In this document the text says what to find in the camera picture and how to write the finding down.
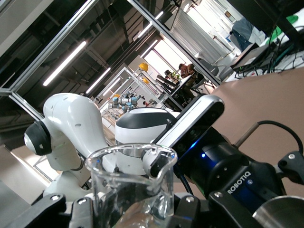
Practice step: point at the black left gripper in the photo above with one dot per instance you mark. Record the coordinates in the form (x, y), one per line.
(237, 173)

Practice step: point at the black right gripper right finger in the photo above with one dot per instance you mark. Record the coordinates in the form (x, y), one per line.
(190, 213)

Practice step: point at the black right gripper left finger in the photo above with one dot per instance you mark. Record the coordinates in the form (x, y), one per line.
(47, 211)

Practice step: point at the steel double jigger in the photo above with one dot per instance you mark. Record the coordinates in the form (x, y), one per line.
(282, 213)

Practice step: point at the clear glass beaker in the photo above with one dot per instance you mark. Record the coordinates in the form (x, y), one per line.
(133, 190)

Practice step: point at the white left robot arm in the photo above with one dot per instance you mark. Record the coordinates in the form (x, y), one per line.
(71, 123)

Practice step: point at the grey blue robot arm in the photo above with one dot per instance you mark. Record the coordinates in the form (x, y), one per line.
(124, 102)

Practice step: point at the brown table mat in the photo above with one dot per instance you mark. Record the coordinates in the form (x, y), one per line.
(261, 99)

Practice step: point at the yellow hard hat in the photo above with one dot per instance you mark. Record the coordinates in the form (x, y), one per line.
(145, 80)
(143, 66)

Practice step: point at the ceiling tube light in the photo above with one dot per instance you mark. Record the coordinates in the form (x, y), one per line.
(98, 80)
(149, 48)
(64, 63)
(149, 25)

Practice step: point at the seated person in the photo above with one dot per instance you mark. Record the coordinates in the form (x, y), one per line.
(187, 71)

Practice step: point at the blue jacket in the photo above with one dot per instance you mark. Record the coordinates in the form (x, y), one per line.
(242, 33)

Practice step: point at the white vertical blinds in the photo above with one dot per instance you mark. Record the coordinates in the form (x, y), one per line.
(197, 35)

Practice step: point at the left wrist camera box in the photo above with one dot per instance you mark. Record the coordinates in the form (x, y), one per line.
(190, 123)

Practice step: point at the aluminium frame beam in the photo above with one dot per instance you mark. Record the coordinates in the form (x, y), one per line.
(47, 50)
(171, 35)

